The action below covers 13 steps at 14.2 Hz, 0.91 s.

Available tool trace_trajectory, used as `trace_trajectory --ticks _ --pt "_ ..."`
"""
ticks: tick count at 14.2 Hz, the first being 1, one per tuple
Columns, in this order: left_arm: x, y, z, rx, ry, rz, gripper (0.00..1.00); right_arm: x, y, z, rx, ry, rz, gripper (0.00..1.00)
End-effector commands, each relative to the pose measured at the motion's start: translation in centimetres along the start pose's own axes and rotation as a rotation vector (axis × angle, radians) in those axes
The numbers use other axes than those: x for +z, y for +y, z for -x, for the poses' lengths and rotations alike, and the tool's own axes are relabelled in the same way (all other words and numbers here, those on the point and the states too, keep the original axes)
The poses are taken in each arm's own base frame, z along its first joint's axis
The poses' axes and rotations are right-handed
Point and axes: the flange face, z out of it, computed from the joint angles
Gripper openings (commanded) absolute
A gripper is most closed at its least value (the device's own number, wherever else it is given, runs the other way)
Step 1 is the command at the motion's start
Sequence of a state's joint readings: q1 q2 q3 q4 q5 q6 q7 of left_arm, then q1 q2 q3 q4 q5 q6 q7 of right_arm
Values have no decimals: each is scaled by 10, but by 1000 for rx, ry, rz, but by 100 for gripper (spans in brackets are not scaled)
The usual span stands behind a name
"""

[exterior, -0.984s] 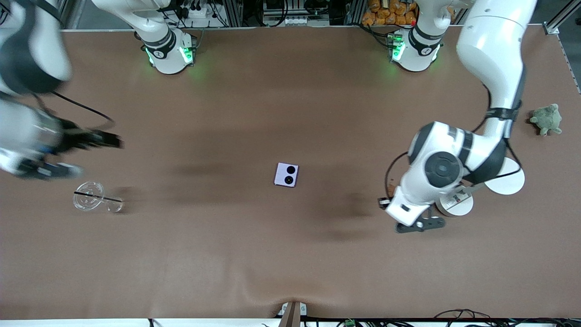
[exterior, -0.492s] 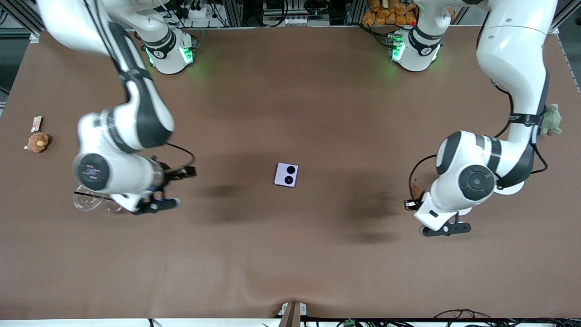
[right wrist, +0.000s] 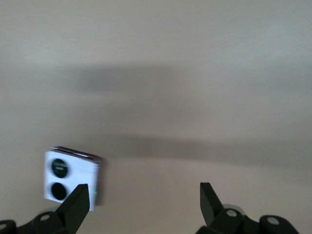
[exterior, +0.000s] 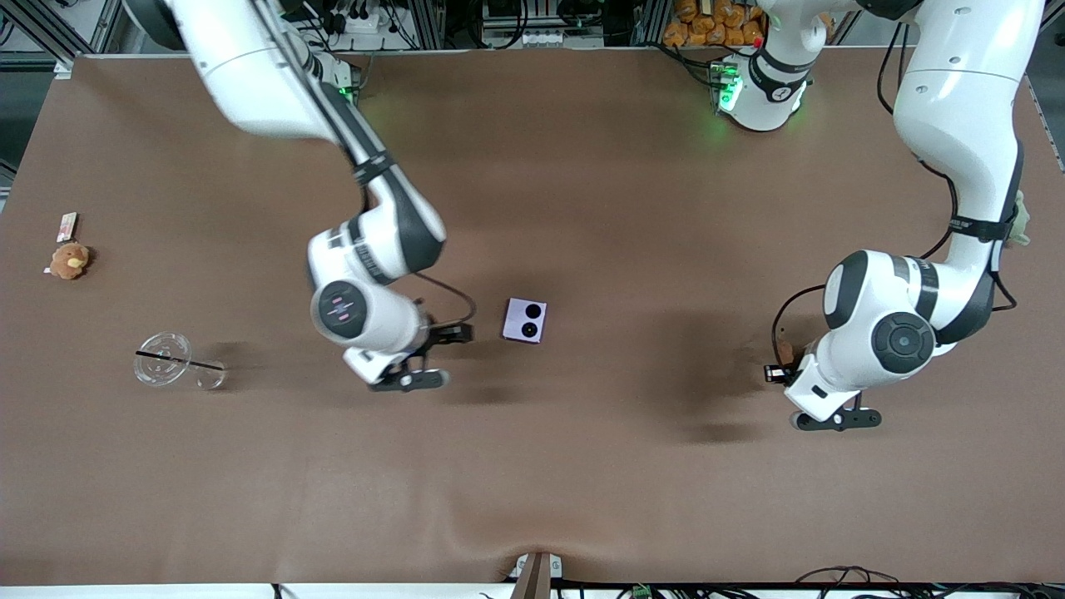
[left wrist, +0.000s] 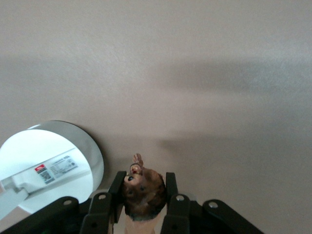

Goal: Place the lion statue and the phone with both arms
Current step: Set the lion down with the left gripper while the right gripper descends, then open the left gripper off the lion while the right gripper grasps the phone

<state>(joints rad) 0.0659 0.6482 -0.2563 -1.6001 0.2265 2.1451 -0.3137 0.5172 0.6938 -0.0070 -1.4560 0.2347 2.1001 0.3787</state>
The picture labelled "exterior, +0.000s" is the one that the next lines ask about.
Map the black straw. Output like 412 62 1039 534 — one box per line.
135 350 225 372

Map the clear plastic cup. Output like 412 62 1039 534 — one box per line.
133 332 227 391

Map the green plush toy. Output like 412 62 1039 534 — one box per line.
1009 190 1033 249

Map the white power strip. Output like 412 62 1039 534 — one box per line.
331 7 394 36

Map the orange plush toy pile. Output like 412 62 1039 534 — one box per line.
662 0 767 49

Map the brown plush toy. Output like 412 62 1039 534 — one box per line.
44 242 92 280

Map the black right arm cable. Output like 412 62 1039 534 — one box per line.
412 270 478 327

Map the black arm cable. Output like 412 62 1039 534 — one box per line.
770 21 1020 367
412 270 478 327

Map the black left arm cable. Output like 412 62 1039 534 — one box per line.
770 21 1020 367

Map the black floor cable bundle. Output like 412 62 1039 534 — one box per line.
574 566 1065 599

